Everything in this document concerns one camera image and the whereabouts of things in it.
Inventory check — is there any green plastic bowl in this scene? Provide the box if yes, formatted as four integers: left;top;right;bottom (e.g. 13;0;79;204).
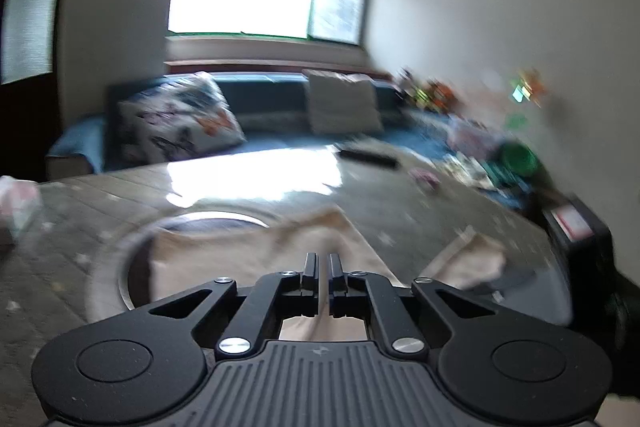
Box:
499;141;542;178

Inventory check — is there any butterfly print pillow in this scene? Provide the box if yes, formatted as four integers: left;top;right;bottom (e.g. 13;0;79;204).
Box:
117;72;247;164

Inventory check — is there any colourful pinwheel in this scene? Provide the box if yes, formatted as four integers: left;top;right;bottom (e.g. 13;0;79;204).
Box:
506;68;547;132

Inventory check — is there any orange plush toy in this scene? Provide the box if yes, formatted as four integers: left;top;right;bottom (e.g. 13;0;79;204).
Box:
433;82;460;114

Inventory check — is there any yellow green plush toy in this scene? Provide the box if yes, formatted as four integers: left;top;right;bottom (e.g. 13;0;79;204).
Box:
417;81;441;110

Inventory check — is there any beige garment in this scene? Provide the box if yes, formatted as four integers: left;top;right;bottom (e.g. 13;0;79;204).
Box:
149;206;507;341

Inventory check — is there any beige pillow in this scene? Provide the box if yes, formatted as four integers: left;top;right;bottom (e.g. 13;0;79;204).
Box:
301;68;385;135

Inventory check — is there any clear plastic storage box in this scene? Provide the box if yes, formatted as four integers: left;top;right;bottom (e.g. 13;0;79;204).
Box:
446;116;502;158

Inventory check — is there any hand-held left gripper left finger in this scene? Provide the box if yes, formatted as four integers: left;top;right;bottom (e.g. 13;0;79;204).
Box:
148;252;321;358

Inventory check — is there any blue sofa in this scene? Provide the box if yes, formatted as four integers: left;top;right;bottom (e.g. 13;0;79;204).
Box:
46;73;533;210

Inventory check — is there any dark wooden box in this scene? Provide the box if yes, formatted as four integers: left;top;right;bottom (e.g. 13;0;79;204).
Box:
542;194;614;260

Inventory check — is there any pink scrunchie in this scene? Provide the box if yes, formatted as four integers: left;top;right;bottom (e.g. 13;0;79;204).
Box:
409;167;442;192

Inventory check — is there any black remote control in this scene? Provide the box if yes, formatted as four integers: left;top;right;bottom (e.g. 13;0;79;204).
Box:
337;147;401;170

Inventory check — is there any teal cloth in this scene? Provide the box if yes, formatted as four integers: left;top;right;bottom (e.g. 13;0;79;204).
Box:
479;162;533;210

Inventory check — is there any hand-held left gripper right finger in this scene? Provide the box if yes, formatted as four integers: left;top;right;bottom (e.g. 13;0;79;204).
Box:
327;252;494;354

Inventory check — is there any dark door with frosted glass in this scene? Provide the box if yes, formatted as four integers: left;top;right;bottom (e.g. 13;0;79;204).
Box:
0;0;76;180

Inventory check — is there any round built-in cooktop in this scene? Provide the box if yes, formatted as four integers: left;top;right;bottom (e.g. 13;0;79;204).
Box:
89;204;282;324

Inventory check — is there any white plastic bag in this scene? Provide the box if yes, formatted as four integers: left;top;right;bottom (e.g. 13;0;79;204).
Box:
0;176;42;248

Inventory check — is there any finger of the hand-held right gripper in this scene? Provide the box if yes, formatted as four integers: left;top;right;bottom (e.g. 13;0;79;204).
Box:
469;268;540;302

